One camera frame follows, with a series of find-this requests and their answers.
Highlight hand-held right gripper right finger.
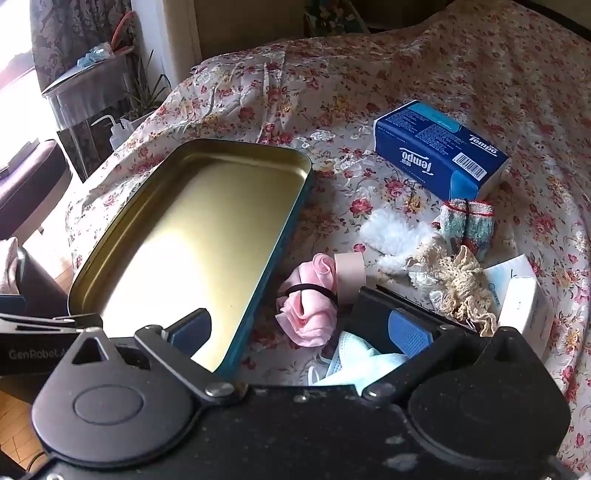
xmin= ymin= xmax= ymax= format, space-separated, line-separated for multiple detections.
xmin=362 ymin=310 xmax=546 ymax=402

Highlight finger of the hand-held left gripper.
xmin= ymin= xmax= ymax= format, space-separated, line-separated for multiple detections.
xmin=0 ymin=314 xmax=103 ymax=376

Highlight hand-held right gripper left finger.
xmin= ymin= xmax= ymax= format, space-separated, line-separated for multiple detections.
xmin=55 ymin=308 xmax=245 ymax=407

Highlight cream lace cloth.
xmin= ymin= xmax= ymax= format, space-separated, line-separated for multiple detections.
xmin=406 ymin=240 xmax=499 ymax=335

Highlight beige tape roll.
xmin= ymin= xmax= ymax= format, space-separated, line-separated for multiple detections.
xmin=333 ymin=252 xmax=368 ymax=305

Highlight gold metal tin tray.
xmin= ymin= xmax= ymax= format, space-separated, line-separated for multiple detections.
xmin=67 ymin=138 xmax=315 ymax=377

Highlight pink cloth bundle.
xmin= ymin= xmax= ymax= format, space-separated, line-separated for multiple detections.
xmin=276 ymin=253 xmax=340 ymax=347

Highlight small white tissue pack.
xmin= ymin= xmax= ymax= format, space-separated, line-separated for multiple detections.
xmin=499 ymin=275 xmax=554 ymax=356
xmin=485 ymin=254 xmax=539 ymax=319

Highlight knitted red-trimmed cloth bundle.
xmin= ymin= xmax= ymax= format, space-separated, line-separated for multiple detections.
xmin=438 ymin=198 xmax=496 ymax=261

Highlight black flat case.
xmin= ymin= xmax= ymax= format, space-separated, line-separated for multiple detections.
xmin=358 ymin=285 xmax=478 ymax=335

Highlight white fluffy plush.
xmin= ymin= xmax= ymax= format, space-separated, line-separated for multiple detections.
xmin=359 ymin=208 xmax=444 ymax=275

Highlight purple stool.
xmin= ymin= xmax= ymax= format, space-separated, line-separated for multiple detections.
xmin=0 ymin=138 xmax=72 ymax=227

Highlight blue tissue pack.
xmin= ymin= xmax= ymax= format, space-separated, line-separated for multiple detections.
xmin=373 ymin=100 xmax=510 ymax=204

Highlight dark book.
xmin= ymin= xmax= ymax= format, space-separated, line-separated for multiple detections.
xmin=0 ymin=141 xmax=43 ymax=180

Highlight white squeeze bottle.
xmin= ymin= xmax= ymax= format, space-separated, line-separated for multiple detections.
xmin=91 ymin=114 xmax=139 ymax=151

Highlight potted plant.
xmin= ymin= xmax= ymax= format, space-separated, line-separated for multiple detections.
xmin=122 ymin=51 xmax=172 ymax=132

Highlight floral bedspread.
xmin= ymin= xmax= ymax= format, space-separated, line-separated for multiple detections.
xmin=65 ymin=0 xmax=591 ymax=462

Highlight blue plastic bag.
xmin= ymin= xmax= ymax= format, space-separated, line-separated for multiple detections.
xmin=76 ymin=44 xmax=114 ymax=68

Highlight beige headboard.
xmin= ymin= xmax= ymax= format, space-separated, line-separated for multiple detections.
xmin=194 ymin=0 xmax=308 ymax=65

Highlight colourful printed board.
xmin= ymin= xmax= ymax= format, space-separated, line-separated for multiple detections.
xmin=305 ymin=0 xmax=370 ymax=33

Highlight grey patterned curtain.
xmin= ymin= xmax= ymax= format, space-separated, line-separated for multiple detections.
xmin=30 ymin=0 xmax=139 ymax=93

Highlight black hair tie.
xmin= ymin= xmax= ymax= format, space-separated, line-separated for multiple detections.
xmin=277 ymin=283 xmax=339 ymax=306

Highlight orange-handled pliers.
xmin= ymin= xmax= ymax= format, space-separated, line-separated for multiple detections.
xmin=111 ymin=11 xmax=138 ymax=56

